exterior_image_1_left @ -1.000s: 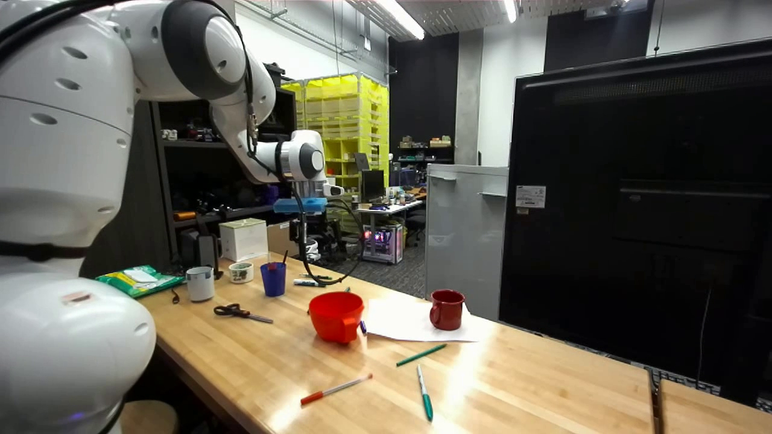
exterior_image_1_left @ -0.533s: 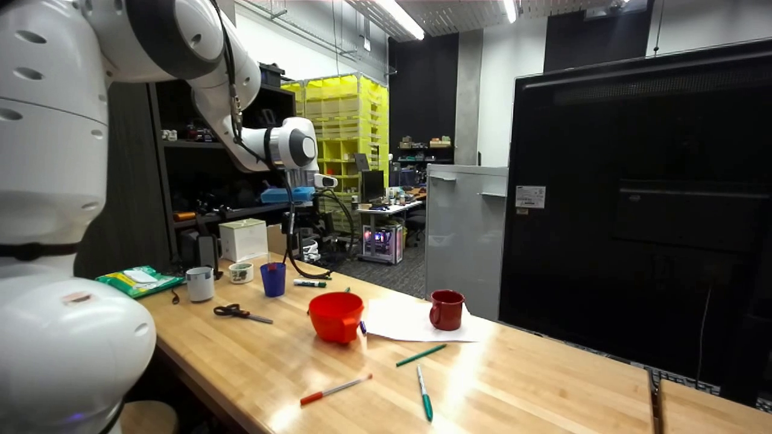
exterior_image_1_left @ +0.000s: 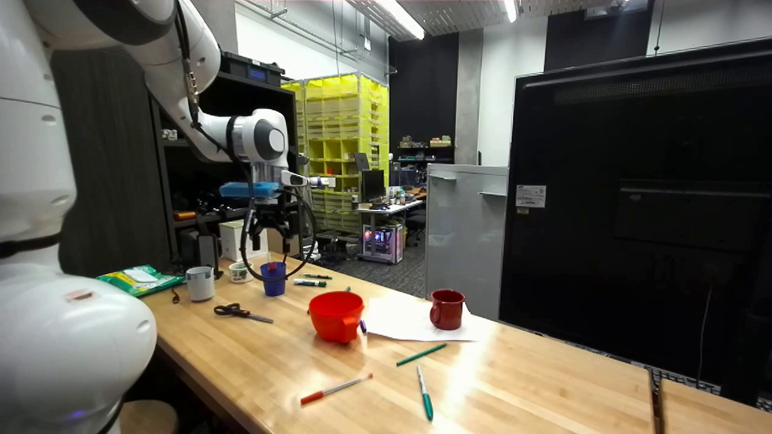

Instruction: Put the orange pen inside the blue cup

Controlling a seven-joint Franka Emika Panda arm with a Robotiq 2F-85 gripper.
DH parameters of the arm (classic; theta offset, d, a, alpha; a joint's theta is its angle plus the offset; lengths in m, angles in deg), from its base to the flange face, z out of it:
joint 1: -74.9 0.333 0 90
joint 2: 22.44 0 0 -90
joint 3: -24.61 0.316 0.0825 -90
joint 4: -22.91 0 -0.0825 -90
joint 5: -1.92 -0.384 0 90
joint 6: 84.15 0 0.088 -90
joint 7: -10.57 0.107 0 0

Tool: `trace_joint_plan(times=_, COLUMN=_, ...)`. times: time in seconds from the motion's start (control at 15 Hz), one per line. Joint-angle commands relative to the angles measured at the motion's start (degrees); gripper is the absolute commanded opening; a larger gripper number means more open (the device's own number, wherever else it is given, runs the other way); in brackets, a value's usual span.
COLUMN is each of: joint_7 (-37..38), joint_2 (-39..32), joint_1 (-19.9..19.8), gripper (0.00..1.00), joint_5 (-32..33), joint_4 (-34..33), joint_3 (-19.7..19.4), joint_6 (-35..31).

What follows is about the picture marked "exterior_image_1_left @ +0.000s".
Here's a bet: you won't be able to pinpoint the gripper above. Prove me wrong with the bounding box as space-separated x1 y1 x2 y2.
249 198 301 255

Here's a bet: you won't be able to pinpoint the blue cup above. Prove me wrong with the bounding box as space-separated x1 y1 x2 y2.
261 262 288 297

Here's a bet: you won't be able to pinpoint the orange plastic cup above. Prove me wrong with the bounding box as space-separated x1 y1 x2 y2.
308 291 365 344

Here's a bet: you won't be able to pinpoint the orange-capped white pen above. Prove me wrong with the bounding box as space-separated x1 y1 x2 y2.
300 373 374 406

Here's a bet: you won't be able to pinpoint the green and white pen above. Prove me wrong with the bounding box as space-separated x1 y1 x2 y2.
417 365 434 422

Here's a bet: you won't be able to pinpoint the white box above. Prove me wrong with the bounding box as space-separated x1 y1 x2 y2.
218 219 270 262

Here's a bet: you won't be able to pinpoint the black device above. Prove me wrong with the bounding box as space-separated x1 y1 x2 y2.
194 233 222 280

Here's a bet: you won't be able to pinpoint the white mug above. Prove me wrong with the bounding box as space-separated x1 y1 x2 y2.
185 266 216 303

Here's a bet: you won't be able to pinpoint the lit computer case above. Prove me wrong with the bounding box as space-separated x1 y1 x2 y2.
361 224 404 265

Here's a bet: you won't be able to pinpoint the computer monitor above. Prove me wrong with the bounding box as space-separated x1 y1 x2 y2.
360 168 387 204

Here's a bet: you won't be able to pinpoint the black shelf unit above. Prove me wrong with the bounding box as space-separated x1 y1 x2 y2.
148 68 300 273

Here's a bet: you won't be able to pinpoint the white desk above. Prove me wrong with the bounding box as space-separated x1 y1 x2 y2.
355 200 425 261

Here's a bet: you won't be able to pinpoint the yellow bin shelving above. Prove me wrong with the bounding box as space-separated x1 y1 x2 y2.
282 73 391 237

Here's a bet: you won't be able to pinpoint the green wipes packet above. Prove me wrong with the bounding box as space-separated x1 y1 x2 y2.
96 265 185 298

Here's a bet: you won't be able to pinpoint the white paper sheet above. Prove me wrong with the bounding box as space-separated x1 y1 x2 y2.
362 294 485 343

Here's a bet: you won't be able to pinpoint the dark blue storage bin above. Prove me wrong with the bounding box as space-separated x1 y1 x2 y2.
220 51 285 87

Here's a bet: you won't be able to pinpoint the dark red mug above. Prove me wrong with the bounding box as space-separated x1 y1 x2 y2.
429 289 466 331

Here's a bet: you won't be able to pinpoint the grey metal cabinet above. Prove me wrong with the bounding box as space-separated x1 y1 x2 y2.
425 163 510 321

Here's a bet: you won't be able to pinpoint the wooden stool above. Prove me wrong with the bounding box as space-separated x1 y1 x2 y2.
118 399 180 434

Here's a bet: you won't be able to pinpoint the ceiling light strip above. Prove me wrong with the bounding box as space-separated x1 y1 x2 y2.
373 0 426 42

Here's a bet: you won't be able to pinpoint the large black monitor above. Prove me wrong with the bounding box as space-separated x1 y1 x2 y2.
499 36 772 412

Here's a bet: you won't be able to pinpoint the black-handled scissors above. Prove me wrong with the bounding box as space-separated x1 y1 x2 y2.
214 303 274 324

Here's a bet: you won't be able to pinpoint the black wall shelf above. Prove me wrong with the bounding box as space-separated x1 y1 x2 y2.
396 135 455 165

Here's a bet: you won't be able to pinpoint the black cable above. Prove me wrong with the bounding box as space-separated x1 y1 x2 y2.
695 282 716 388

